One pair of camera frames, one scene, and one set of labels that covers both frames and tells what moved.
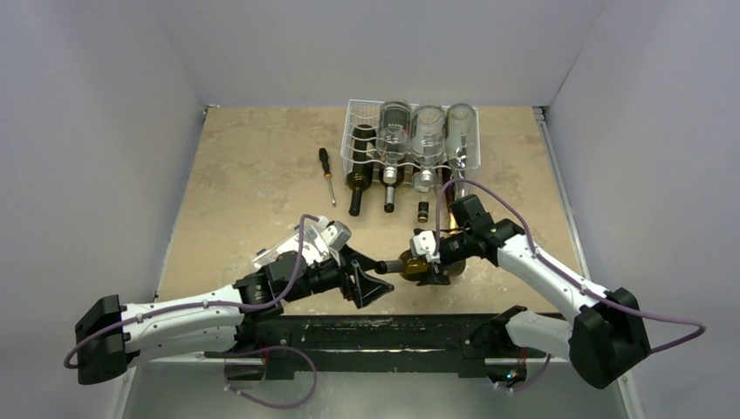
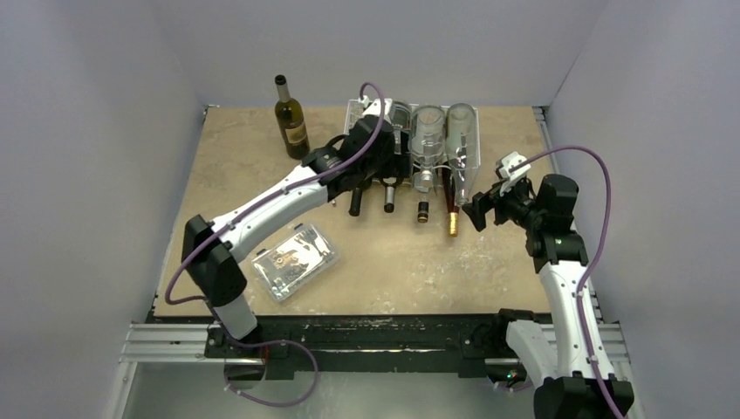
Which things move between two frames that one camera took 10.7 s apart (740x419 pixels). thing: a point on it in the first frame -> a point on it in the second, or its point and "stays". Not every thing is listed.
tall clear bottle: [462, 144] stays
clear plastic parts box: [316, 247] stays
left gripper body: [331, 273] -> [393, 166]
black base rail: [475, 341] stays
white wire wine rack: [413, 145] stays
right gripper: [436, 254] -> [493, 201]
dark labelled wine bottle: [420, 267] -> [291, 120]
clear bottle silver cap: [393, 136] stays
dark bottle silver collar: [390, 188] stays
